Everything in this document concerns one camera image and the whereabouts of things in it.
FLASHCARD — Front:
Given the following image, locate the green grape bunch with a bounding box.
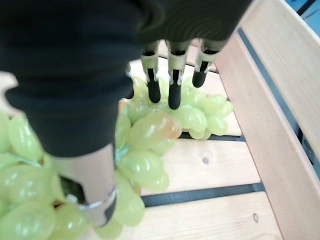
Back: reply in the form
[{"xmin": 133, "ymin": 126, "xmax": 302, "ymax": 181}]
[
  {"xmin": 0, "ymin": 109, "xmax": 184, "ymax": 240},
  {"xmin": 126, "ymin": 74, "xmax": 235, "ymax": 141}
]

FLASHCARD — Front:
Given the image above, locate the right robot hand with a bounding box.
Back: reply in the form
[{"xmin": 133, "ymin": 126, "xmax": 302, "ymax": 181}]
[{"xmin": 0, "ymin": 0, "xmax": 253, "ymax": 228}]

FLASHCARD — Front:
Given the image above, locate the light wooden slatted crate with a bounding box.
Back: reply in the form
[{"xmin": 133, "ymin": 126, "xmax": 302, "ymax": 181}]
[{"xmin": 0, "ymin": 0, "xmax": 320, "ymax": 240}]

